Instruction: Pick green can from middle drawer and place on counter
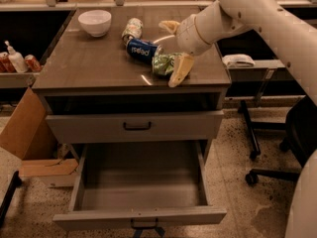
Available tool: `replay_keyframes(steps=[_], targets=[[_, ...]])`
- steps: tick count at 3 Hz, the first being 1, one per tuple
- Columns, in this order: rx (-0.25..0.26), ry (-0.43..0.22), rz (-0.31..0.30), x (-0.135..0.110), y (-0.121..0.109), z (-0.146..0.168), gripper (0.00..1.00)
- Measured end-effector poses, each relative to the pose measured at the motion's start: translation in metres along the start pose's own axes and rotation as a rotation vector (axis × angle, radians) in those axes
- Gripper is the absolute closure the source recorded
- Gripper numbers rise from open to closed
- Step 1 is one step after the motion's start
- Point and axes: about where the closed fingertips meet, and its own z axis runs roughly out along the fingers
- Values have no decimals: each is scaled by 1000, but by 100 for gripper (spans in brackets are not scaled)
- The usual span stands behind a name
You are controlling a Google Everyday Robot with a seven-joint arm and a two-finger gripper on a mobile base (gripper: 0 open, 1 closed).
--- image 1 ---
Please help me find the pale green white can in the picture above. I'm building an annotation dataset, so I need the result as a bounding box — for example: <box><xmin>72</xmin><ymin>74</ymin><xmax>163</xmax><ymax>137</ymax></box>
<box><xmin>122</xmin><ymin>18</ymin><xmax>144</xmax><ymax>45</ymax></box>

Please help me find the black top drawer handle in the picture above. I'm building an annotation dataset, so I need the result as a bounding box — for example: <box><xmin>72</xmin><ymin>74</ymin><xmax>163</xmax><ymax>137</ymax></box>
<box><xmin>123</xmin><ymin>122</ymin><xmax>152</xmax><ymax>131</ymax></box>

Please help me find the blue Pepsi can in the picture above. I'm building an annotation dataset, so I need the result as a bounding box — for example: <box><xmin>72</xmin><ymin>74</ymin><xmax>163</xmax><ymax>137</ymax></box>
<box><xmin>126</xmin><ymin>39</ymin><xmax>161</xmax><ymax>64</ymax></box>

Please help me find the black middle drawer handle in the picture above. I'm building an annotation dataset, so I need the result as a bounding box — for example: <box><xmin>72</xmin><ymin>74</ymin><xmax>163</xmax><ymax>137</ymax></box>
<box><xmin>130</xmin><ymin>218</ymin><xmax>159</xmax><ymax>230</ymax></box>

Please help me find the crushed green can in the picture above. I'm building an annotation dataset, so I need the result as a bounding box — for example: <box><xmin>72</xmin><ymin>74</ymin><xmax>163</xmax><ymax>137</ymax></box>
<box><xmin>152</xmin><ymin>53</ymin><xmax>180</xmax><ymax>76</ymax></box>

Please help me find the black stand leg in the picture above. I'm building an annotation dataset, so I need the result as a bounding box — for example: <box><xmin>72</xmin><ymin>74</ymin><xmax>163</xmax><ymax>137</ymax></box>
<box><xmin>0</xmin><ymin>171</ymin><xmax>22</xmax><ymax>227</ymax></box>

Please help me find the white bowl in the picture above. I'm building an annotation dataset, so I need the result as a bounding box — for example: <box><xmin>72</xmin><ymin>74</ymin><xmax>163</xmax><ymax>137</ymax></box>
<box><xmin>78</xmin><ymin>10</ymin><xmax>112</xmax><ymax>37</ymax></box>

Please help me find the grey top drawer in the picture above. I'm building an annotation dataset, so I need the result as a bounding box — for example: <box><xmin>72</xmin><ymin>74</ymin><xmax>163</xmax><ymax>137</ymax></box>
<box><xmin>47</xmin><ymin>111</ymin><xmax>224</xmax><ymax>144</ymax></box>

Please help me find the red can at edge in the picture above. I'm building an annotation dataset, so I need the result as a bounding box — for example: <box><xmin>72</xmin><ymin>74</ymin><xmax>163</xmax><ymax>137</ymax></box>
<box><xmin>0</xmin><ymin>52</ymin><xmax>16</xmax><ymax>72</ymax></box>

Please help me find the white folded cloth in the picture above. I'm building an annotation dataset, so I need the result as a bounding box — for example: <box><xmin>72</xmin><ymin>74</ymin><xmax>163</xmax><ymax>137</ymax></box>
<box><xmin>222</xmin><ymin>54</ymin><xmax>256</xmax><ymax>67</ymax></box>

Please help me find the open grey middle drawer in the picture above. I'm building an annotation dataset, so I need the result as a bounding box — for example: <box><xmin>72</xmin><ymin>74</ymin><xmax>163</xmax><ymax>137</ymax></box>
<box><xmin>53</xmin><ymin>141</ymin><xmax>226</xmax><ymax>231</ymax></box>

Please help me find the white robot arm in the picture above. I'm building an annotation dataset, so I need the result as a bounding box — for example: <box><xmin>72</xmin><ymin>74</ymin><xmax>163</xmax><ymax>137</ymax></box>
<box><xmin>159</xmin><ymin>0</ymin><xmax>317</xmax><ymax>238</ymax></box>

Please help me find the red soda can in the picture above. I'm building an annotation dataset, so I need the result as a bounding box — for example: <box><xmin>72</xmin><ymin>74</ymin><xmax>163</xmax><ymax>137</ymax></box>
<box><xmin>25</xmin><ymin>55</ymin><xmax>42</xmax><ymax>72</ymax></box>

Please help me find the grey drawer cabinet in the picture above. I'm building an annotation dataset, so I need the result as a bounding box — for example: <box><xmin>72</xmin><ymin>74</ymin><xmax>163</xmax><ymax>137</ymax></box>
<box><xmin>33</xmin><ymin>6</ymin><xmax>231</xmax><ymax>154</ymax></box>

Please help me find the brown cardboard box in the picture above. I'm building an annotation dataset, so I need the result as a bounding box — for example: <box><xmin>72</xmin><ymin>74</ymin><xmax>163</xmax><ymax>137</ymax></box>
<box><xmin>0</xmin><ymin>88</ymin><xmax>78</xmax><ymax>187</ymax></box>

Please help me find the white pump bottle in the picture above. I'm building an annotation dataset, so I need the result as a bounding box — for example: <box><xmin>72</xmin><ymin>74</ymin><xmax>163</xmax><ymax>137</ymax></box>
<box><xmin>5</xmin><ymin>41</ymin><xmax>28</xmax><ymax>73</ymax></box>

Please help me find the black drawer handle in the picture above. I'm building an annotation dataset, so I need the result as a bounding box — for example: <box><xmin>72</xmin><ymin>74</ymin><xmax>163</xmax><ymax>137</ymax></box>
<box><xmin>123</xmin><ymin>122</ymin><xmax>152</xmax><ymax>131</ymax></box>
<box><xmin>130</xmin><ymin>218</ymin><xmax>159</xmax><ymax>230</ymax></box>

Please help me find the black office chair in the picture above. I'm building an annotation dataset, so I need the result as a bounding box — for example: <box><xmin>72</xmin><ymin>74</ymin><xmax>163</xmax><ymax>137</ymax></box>
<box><xmin>237</xmin><ymin>95</ymin><xmax>317</xmax><ymax>187</ymax></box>

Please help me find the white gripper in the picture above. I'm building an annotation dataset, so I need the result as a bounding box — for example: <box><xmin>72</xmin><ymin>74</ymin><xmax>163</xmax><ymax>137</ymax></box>
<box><xmin>158</xmin><ymin>14</ymin><xmax>211</xmax><ymax>87</ymax></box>

